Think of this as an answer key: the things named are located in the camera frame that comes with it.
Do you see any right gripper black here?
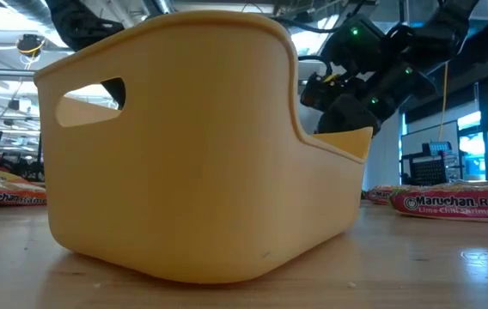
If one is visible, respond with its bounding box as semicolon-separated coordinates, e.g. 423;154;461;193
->
317;92;385;136

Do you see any lime chili shrimp noodle packet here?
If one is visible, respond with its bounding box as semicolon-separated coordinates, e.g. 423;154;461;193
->
363;184;404;206
388;180;488;224

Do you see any yellow plastic bin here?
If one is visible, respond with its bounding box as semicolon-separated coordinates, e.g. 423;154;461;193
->
33;10;375;285

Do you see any orange chicken Maruchan noodle packet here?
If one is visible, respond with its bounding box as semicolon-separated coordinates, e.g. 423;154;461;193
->
0;165;48;209

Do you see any black equipment rack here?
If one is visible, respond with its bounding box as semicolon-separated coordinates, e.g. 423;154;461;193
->
400;141;462;186

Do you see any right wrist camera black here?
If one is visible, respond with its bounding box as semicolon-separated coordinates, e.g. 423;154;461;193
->
299;71;338;111

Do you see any black overhead camera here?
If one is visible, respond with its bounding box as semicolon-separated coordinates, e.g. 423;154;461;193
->
15;33;46;59

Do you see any silver round ceiling duct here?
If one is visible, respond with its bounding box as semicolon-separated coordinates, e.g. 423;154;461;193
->
3;0;73;48

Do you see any grey ceiling rail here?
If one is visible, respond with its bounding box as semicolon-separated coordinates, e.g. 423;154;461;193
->
0;68;39;82

